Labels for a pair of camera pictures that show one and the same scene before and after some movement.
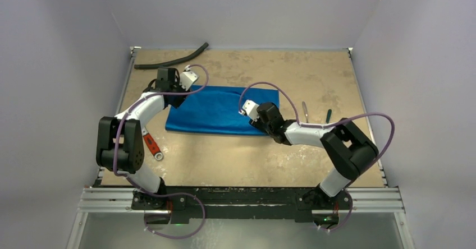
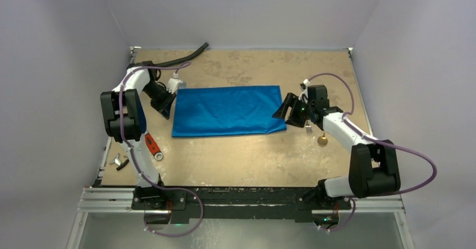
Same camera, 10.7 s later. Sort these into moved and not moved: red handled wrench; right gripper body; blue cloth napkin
Moved: right gripper body
Not moved: red handled wrench; blue cloth napkin
